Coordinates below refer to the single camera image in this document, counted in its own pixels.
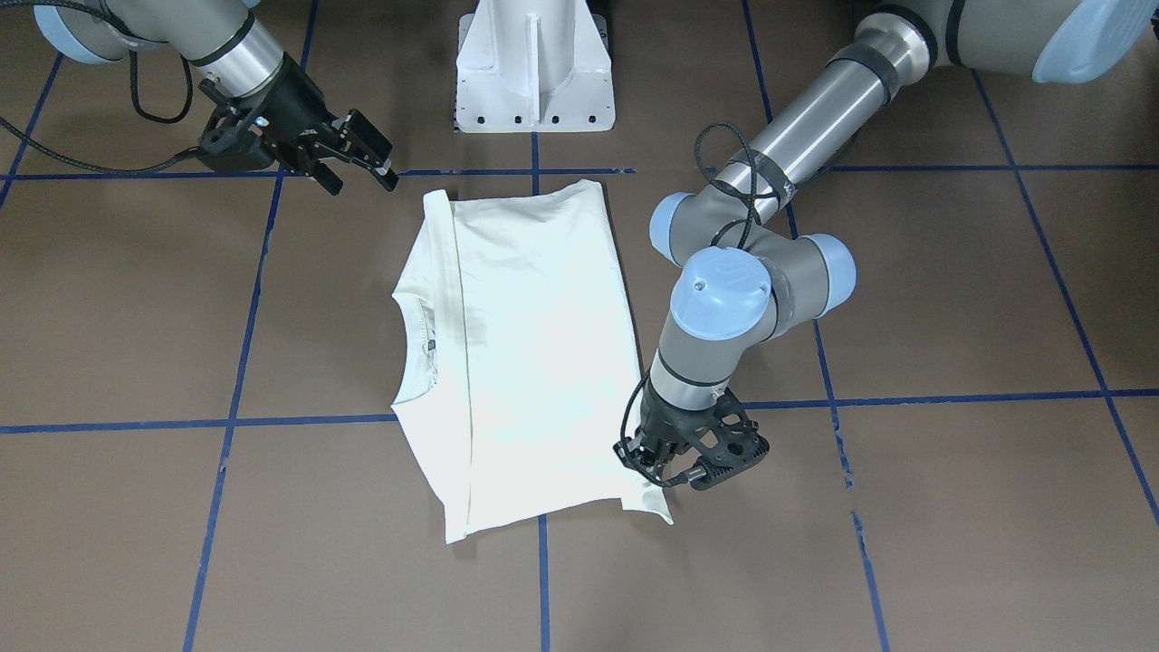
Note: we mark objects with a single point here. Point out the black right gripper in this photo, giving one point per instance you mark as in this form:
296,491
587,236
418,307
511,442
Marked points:
294,107

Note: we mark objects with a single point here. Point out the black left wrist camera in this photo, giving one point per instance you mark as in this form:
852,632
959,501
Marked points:
727,440

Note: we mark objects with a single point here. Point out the cream long-sleeve cat shirt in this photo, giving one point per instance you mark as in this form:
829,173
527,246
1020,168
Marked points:
520,358

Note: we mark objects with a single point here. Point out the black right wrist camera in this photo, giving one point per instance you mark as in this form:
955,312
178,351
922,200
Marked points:
230,143

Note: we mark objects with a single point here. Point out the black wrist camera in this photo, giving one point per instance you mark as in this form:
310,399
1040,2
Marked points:
230,143
727,440

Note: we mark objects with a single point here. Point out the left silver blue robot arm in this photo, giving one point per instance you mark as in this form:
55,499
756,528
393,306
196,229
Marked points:
743,281

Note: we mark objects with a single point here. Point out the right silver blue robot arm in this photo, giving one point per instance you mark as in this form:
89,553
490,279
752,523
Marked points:
221,40

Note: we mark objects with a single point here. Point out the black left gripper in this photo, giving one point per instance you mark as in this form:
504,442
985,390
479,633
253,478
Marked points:
658,425

